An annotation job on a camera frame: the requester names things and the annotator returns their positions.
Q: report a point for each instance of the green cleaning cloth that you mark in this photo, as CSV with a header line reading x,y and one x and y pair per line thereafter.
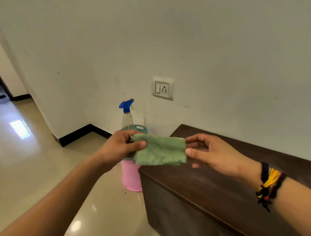
x,y
160,151

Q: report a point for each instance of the person's right hand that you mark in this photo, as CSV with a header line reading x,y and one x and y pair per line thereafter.
x,y
216,155

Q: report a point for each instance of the black and yellow thread wristband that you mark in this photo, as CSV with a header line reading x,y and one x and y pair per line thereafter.
x,y
269,185

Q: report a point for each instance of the person's right forearm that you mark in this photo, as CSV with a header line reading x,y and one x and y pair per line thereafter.
x,y
284,199

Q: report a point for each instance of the person's left forearm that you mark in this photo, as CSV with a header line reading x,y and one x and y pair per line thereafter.
x,y
51,201

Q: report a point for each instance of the dark wooden cabinet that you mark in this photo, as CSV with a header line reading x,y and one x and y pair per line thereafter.
x,y
218,189

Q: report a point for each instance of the person's right thumb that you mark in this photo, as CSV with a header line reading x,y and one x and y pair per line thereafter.
x,y
195,153

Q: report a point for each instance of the blue-topped spray bottle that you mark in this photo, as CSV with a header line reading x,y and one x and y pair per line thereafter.
x,y
127,112

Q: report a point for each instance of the person's left thumb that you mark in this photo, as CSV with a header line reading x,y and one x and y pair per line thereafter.
x,y
136,146

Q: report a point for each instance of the person's left hand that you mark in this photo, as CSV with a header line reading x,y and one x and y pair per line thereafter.
x,y
116,148

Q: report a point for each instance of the white wall socket with switch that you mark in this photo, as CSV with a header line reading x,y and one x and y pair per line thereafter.
x,y
163,88

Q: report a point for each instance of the pink bin with teal rim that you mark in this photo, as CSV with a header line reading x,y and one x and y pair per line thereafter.
x,y
131,175

